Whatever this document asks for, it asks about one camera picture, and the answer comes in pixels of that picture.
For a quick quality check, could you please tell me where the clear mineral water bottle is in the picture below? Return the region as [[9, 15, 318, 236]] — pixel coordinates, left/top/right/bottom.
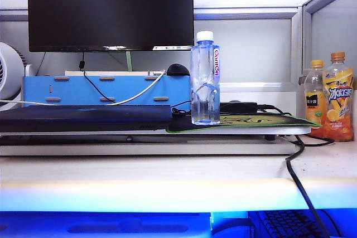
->
[[190, 31, 221, 126]]

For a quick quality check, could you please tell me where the dark closed laptop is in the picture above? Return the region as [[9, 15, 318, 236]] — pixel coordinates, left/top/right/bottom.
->
[[0, 105, 173, 133]]

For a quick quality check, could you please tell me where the small orange juice bottle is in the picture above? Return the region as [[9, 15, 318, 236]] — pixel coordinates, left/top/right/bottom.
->
[[303, 59, 326, 130]]

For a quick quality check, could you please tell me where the large iced tea bottle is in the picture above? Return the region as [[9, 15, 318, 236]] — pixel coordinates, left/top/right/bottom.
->
[[322, 51, 355, 143]]

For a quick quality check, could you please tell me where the black computer mouse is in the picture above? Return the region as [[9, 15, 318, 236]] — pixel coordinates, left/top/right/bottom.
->
[[166, 64, 190, 76]]

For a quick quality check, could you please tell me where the white adjustable desk riser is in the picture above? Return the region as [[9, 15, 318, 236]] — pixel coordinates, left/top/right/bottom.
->
[[0, 125, 312, 157]]

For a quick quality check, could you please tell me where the black power adapter brick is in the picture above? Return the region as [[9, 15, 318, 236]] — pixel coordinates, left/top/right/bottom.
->
[[219, 101, 259, 114]]

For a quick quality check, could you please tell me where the black green-edged mouse pad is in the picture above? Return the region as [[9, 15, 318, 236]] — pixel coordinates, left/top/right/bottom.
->
[[166, 113, 322, 134]]

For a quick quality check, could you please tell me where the blue wooden monitor riser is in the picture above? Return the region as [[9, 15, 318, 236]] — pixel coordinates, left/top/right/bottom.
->
[[22, 75, 192, 112]]

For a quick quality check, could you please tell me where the black computer monitor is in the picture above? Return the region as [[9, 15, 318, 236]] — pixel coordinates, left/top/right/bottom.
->
[[26, 0, 195, 53]]

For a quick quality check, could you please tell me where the black keyboard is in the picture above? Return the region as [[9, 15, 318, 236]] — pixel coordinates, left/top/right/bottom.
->
[[255, 209, 331, 238]]

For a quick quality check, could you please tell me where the white desk fan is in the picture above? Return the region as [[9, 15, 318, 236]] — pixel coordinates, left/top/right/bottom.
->
[[0, 41, 33, 110]]

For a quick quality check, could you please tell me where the white cable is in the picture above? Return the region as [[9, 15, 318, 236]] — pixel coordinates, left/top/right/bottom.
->
[[0, 70, 167, 106]]

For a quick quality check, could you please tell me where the thin black monitor cable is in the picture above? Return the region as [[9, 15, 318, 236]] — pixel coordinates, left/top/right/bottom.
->
[[79, 51, 117, 104]]

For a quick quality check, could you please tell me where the grey cubicle partition frame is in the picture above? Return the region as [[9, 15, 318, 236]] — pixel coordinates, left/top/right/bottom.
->
[[0, 0, 357, 110]]

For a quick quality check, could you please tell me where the thick black power cable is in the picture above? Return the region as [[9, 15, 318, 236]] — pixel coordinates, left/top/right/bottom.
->
[[256, 104, 332, 238]]

